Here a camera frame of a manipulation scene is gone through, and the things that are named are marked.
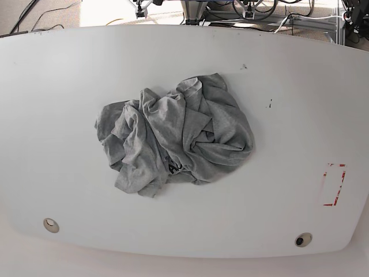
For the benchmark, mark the dark table grommet hole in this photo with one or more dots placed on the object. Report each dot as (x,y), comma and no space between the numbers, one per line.
(303,240)

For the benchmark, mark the grey printed t-shirt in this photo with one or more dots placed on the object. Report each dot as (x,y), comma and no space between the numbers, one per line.
(195,134)

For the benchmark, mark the aluminium frame stand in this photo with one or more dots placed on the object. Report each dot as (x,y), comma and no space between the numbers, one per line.
(193,11)

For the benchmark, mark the red tape rectangle marking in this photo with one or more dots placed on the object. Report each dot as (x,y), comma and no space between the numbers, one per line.
(333,180)

